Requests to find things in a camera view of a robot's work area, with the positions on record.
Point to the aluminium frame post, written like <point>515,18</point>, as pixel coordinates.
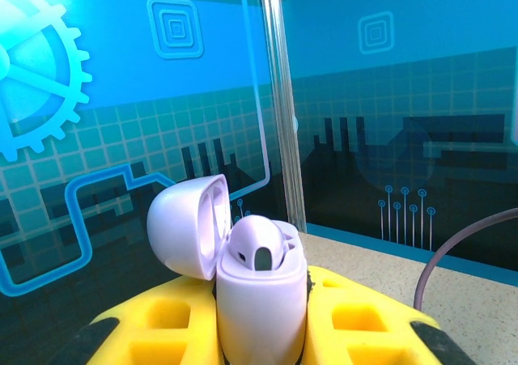
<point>283,118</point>

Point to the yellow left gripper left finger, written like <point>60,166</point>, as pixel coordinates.
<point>170,312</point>

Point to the white earbud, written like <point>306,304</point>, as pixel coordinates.
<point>255,235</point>

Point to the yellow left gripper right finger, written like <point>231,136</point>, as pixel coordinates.
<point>356,320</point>

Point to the purple earbud charging case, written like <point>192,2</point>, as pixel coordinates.
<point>259,312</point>

